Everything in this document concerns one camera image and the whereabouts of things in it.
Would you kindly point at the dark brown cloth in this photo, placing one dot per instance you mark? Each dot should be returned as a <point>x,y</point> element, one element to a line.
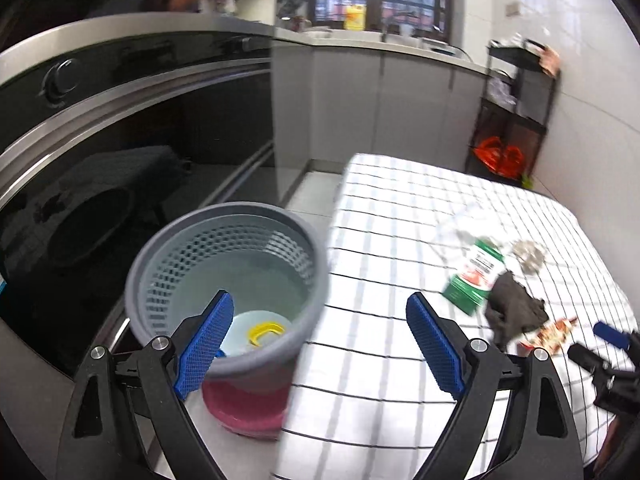
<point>510,311</point>

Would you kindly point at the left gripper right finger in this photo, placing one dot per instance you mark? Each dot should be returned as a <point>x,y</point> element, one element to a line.
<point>538,438</point>

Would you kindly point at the red white snack wrapper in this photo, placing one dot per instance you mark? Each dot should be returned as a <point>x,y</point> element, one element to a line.
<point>549,338</point>

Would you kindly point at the grey kitchen cabinets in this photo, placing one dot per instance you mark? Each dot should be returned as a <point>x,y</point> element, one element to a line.
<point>337,95</point>

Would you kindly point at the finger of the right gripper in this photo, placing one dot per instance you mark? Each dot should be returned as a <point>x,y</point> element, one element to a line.
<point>591,362</point>
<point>615,338</point>

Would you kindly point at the green white medicine box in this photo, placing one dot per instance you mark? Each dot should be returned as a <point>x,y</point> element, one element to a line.
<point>470,286</point>

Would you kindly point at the black built-in oven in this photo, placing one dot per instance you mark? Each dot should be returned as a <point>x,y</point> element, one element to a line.
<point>110,129</point>

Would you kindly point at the grey perforated trash basket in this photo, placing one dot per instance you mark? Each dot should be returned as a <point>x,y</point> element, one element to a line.
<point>272,264</point>

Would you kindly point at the black metal shelf rack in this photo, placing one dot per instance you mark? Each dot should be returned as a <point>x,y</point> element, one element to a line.
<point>532,70</point>

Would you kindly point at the yellow detergent bottle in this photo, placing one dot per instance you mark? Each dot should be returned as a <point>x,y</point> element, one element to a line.
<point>355,17</point>

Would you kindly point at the checkered paper ball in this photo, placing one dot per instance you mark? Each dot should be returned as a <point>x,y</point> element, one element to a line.
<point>530,256</point>

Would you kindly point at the red plastic bag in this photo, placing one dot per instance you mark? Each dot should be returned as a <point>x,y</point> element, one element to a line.
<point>503,160</point>

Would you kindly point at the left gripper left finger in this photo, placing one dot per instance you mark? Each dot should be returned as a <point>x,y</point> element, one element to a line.
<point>100,437</point>

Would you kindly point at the clear plastic bag on shelf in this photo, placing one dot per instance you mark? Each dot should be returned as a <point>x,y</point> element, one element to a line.
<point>499,92</point>

